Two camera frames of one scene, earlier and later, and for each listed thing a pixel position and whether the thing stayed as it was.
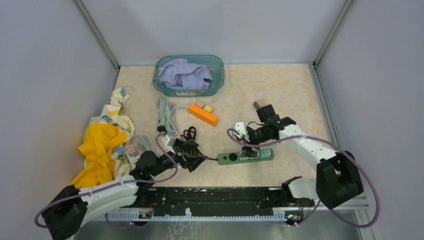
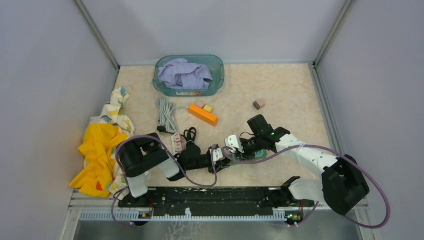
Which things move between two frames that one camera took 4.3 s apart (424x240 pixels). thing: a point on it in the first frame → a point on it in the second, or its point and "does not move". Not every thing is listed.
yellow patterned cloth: [105, 158] does not move
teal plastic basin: [215, 63] does not move
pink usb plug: [259, 103] does not move
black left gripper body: [176, 150] → [218, 166]
